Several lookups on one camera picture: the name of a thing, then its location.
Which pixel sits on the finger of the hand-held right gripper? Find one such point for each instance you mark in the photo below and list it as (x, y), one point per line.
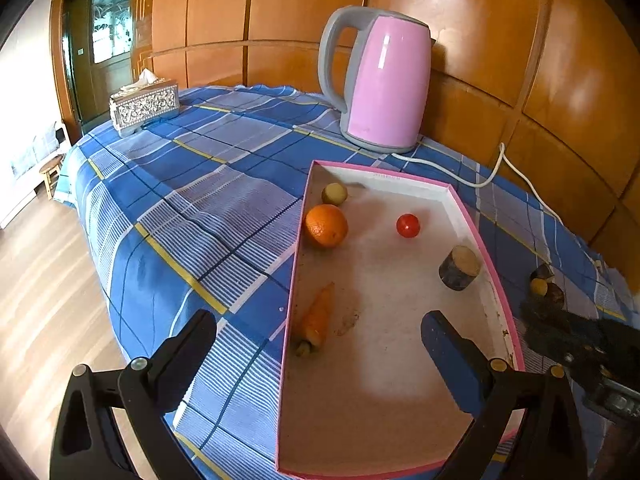
(555, 327)

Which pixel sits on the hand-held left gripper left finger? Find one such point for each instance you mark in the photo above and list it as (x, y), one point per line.
(192, 345)

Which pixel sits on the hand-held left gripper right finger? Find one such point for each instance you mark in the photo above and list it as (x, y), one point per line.
(445, 355)

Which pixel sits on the dark brown passion fruit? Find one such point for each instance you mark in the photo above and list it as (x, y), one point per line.
(556, 294)

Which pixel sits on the small yellow plum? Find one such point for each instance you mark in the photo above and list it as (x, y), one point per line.
(539, 287)
(334, 193)

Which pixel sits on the dark brown avocado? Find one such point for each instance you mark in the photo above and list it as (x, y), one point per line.
(542, 271)

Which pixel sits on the pink shallow cardboard tray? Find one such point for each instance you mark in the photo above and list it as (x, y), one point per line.
(380, 370)

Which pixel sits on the cut sweet potato piece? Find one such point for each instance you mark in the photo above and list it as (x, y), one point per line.
(459, 267)

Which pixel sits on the orange carrot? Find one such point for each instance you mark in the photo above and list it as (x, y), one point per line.
(316, 317)

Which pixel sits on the red tomato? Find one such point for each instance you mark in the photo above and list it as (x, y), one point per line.
(408, 225)

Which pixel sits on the orange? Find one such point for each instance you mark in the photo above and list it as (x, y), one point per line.
(326, 226)

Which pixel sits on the blue plaid tablecloth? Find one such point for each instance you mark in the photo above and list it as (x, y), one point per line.
(175, 185)

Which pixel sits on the small wooden stool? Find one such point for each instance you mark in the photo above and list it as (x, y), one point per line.
(50, 170)

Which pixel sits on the silver ornate tissue box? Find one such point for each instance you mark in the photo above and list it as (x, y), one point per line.
(145, 107)

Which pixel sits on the light grey sofa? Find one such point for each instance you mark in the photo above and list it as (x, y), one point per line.
(25, 160)

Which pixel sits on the white tissue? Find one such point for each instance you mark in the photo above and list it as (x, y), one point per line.
(142, 80)

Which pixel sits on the pink electric kettle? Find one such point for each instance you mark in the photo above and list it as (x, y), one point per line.
(387, 80)

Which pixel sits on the wooden door with glass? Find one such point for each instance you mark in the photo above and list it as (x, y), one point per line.
(107, 45)

